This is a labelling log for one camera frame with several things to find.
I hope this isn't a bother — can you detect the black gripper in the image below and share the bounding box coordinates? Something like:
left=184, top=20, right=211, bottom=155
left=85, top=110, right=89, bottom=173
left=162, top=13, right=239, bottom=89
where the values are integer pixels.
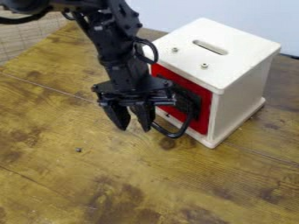
left=92, top=58, right=175, bottom=132

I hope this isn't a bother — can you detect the black metal drawer handle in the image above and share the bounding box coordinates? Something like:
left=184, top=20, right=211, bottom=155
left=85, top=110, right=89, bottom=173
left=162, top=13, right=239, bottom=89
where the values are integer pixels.
left=151, top=78, right=203, bottom=139

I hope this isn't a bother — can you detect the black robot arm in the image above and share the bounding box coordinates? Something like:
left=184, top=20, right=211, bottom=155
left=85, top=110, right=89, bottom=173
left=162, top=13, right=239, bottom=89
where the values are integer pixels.
left=0, top=0, right=175, bottom=130

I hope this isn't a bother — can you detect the red drawer front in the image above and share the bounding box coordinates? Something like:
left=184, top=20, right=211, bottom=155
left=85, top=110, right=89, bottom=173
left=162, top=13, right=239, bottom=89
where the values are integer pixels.
left=151, top=64, right=212, bottom=135

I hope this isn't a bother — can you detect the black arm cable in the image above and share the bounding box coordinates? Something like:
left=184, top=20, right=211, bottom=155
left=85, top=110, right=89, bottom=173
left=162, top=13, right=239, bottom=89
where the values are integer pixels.
left=132, top=38, right=160, bottom=66

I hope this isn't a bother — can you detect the white wooden box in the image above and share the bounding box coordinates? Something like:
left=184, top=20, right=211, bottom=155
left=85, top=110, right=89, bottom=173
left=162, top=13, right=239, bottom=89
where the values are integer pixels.
left=151, top=18, right=280, bottom=148

